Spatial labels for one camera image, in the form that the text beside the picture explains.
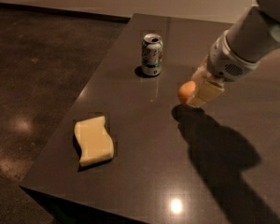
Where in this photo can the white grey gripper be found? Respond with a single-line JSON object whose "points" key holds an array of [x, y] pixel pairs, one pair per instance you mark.
{"points": [[224, 59]]}

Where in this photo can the orange fruit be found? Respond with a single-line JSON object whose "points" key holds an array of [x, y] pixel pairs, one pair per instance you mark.
{"points": [[186, 94]]}

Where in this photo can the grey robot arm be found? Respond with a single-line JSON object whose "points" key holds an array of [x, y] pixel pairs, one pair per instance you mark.
{"points": [[236, 53]]}

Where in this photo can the green 7up soda can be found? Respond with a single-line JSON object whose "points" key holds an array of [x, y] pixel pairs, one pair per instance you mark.
{"points": [[151, 54]]}

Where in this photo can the yellow wavy sponge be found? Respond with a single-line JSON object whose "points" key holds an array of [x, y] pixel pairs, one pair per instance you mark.
{"points": [[94, 141]]}

